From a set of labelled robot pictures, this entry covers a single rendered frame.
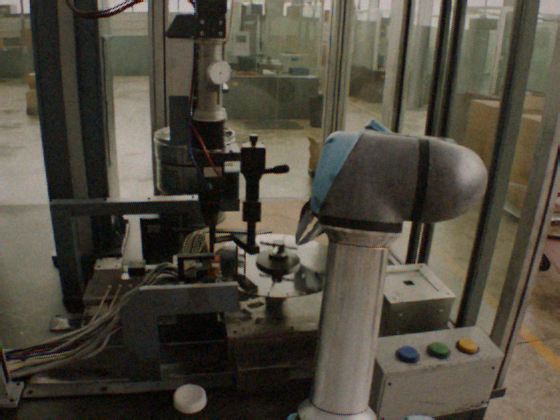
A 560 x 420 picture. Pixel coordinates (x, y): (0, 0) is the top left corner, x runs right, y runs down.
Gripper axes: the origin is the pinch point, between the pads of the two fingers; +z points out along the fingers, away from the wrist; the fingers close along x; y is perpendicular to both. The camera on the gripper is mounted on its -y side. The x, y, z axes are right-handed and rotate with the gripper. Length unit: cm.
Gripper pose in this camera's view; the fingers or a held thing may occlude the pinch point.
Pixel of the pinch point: (300, 240)
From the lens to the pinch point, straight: 123.2
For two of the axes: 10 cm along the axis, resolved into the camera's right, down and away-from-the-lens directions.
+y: -2.2, 1.5, -9.6
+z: -5.6, 7.9, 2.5
